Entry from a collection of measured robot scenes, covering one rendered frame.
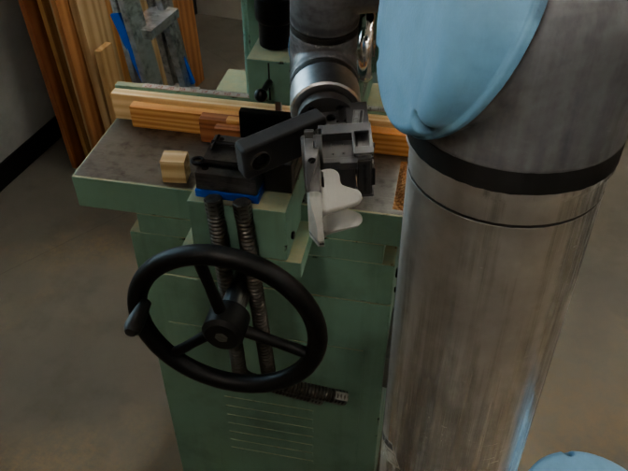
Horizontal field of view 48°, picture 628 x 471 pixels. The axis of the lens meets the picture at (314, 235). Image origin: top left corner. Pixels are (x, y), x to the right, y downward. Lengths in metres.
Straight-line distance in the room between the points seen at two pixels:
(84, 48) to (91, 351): 1.04
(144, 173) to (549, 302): 0.83
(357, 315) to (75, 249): 1.43
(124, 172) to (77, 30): 1.43
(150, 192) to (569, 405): 1.31
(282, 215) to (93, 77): 1.73
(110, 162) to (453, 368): 0.84
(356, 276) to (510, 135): 0.81
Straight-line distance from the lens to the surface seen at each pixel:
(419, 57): 0.34
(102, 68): 2.55
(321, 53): 0.92
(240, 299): 1.02
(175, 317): 1.32
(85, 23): 2.54
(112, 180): 1.15
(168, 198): 1.12
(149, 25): 2.01
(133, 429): 1.93
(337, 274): 1.14
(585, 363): 2.13
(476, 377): 0.46
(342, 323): 1.22
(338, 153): 0.81
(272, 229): 0.97
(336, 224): 0.78
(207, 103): 1.22
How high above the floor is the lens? 1.56
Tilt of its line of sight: 41 degrees down
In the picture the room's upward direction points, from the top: straight up
